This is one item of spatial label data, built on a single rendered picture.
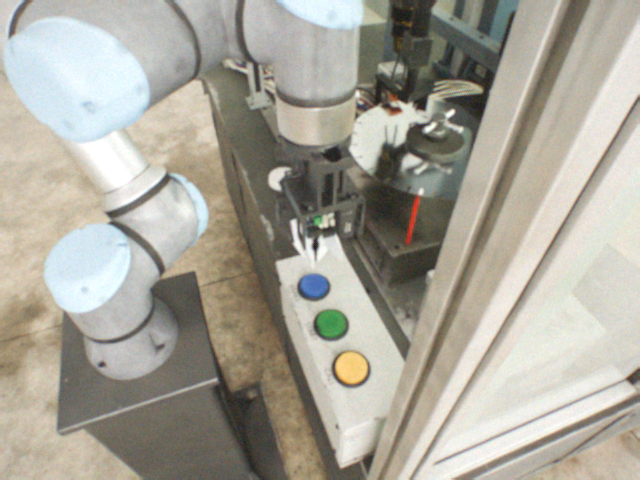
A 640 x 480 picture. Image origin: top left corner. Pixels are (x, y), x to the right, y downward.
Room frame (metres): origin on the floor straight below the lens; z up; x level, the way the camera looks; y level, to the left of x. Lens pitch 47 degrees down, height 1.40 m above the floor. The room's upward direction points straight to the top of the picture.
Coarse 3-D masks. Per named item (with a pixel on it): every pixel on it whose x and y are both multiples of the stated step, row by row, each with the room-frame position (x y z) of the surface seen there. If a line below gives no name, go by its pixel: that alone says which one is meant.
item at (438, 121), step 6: (420, 114) 0.71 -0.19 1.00; (426, 114) 0.70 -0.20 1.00; (438, 114) 0.69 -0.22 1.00; (444, 114) 0.69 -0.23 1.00; (450, 114) 0.71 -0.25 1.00; (432, 120) 0.68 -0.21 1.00; (438, 120) 0.67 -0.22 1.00; (444, 120) 0.67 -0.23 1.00; (426, 126) 0.66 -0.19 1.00; (432, 126) 0.66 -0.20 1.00; (438, 126) 0.67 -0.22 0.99; (444, 126) 0.67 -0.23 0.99; (450, 126) 0.66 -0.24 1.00; (456, 126) 0.66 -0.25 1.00; (426, 132) 0.65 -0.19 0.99; (432, 132) 0.68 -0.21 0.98; (438, 132) 0.67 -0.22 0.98
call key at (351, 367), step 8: (352, 352) 0.26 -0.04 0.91; (336, 360) 0.25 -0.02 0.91; (344, 360) 0.25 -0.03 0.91; (352, 360) 0.25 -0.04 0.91; (360, 360) 0.25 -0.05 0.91; (336, 368) 0.24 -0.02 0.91; (344, 368) 0.24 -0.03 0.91; (352, 368) 0.24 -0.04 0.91; (360, 368) 0.24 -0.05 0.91; (344, 376) 0.23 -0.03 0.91; (352, 376) 0.23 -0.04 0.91; (360, 376) 0.23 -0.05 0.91
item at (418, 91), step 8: (408, 72) 0.74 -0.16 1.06; (416, 72) 0.73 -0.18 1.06; (408, 80) 0.74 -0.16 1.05; (416, 80) 0.74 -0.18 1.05; (424, 80) 0.78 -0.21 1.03; (432, 80) 0.78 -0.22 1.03; (408, 88) 0.74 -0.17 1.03; (416, 88) 0.75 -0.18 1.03; (424, 88) 0.76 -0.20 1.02; (432, 88) 0.78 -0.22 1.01; (400, 96) 0.73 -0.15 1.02; (408, 96) 0.72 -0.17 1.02; (416, 96) 0.74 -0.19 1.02; (424, 96) 0.76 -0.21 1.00; (408, 104) 0.72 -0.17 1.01; (416, 104) 0.76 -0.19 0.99; (424, 104) 0.76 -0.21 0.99
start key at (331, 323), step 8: (328, 312) 0.33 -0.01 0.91; (336, 312) 0.33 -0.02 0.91; (320, 320) 0.31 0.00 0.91; (328, 320) 0.31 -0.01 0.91; (336, 320) 0.31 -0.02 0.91; (344, 320) 0.31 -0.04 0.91; (320, 328) 0.30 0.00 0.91; (328, 328) 0.30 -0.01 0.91; (336, 328) 0.30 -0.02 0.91; (344, 328) 0.30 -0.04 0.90; (328, 336) 0.29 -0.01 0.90; (336, 336) 0.29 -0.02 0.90
